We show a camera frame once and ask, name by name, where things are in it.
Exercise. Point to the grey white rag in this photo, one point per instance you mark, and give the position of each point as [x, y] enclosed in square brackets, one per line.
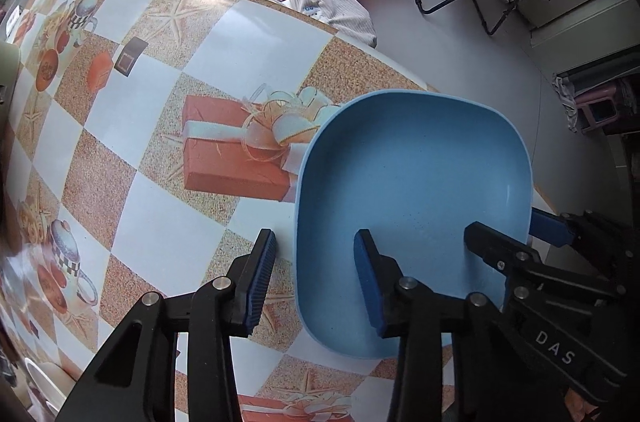
[567, 100]

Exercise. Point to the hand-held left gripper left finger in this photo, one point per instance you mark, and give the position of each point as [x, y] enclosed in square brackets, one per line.
[262, 282]

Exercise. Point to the blue square plate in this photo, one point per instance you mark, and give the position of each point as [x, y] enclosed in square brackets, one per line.
[415, 172]

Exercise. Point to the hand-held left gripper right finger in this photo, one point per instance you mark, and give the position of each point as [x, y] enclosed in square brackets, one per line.
[367, 282]

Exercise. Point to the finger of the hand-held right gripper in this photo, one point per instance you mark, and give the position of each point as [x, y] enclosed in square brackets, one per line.
[547, 227]
[492, 247]

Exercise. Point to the printed checkered tablecloth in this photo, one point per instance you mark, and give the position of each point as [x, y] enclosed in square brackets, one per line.
[150, 212]

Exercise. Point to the pink plastic stool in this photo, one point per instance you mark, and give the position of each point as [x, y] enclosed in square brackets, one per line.
[600, 110]

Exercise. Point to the grey white cloth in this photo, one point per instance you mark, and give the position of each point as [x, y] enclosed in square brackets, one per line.
[335, 10]

